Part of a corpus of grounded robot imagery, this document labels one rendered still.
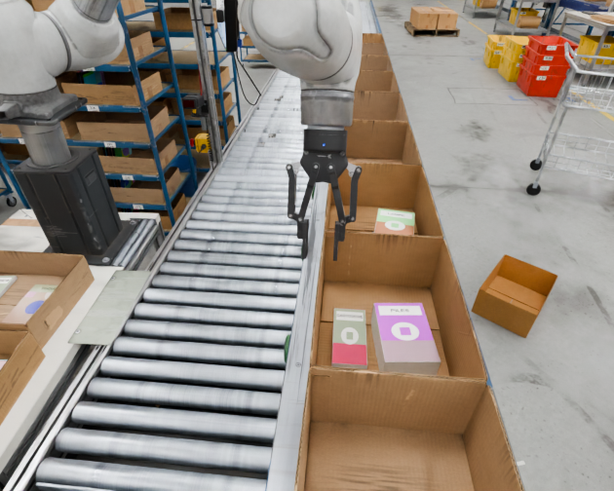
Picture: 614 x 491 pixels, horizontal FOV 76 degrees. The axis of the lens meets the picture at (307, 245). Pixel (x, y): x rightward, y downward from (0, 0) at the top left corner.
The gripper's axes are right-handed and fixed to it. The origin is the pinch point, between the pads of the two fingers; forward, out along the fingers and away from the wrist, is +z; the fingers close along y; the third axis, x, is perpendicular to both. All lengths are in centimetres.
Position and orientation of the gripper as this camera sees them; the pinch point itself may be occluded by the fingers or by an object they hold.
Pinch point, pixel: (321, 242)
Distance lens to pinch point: 73.1
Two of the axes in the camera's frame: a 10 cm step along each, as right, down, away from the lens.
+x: -1.0, 2.9, -9.5
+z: -0.3, 9.6, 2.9
